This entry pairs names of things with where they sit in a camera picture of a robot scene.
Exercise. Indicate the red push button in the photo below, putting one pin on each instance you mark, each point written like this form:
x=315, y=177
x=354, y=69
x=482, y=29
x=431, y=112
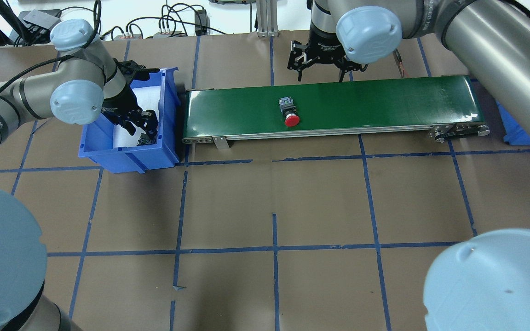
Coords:
x=289, y=111

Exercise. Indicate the blue plastic bin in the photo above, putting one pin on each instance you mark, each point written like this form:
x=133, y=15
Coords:
x=96, y=138
x=515, y=134

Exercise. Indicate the yellow push button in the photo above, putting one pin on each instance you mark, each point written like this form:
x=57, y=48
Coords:
x=145, y=139

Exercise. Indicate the aluminium frame post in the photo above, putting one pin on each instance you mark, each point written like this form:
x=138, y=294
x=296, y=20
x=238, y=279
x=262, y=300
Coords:
x=267, y=24

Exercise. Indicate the green conveyor belt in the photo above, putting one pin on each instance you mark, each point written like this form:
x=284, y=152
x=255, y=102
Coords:
x=446, y=108

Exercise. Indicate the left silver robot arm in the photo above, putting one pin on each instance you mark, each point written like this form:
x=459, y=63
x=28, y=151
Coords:
x=88, y=83

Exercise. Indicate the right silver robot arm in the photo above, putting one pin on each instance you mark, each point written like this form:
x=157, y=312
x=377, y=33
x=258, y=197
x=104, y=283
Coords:
x=482, y=284

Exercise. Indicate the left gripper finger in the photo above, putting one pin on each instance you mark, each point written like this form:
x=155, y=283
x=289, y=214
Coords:
x=149, y=122
x=128, y=126

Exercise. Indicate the right blue plastic bin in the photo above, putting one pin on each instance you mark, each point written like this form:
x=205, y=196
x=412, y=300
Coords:
x=515, y=134

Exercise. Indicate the left blue plastic bin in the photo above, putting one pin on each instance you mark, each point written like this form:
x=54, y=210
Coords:
x=96, y=138

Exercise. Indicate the black power adapter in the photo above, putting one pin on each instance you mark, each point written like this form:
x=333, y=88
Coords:
x=201, y=23

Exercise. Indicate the white foam bin liner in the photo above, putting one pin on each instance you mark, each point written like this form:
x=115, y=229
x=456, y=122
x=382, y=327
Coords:
x=148, y=99

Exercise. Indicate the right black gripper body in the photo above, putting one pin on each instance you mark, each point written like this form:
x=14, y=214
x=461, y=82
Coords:
x=325, y=50

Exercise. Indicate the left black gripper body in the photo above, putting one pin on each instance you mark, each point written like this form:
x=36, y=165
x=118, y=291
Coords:
x=118, y=104

